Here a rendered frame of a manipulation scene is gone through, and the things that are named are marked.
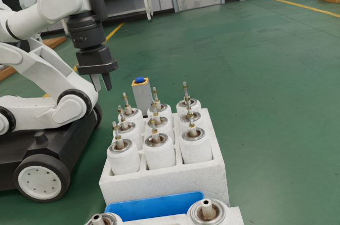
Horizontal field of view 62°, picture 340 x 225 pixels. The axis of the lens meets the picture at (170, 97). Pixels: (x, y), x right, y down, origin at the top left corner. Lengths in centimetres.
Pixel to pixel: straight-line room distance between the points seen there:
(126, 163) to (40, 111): 55
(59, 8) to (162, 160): 51
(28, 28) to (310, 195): 98
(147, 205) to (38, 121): 66
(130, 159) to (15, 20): 50
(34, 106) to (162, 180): 68
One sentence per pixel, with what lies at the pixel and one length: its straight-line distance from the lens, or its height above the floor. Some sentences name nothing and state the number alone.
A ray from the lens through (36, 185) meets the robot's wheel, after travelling 124.
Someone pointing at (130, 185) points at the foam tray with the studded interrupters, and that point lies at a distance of 92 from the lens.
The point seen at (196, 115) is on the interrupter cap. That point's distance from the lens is 100.
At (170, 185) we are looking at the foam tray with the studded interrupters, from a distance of 91.
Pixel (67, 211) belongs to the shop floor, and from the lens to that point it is 118.
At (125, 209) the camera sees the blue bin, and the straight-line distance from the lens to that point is 94.
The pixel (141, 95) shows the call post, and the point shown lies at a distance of 124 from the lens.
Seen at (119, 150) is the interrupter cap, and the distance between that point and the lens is 91.
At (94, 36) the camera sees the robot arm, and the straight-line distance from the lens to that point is 77.
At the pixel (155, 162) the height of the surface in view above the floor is 20.
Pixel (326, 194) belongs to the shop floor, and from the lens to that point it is 107.
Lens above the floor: 72
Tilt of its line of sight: 23 degrees down
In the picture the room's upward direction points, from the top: 11 degrees counter-clockwise
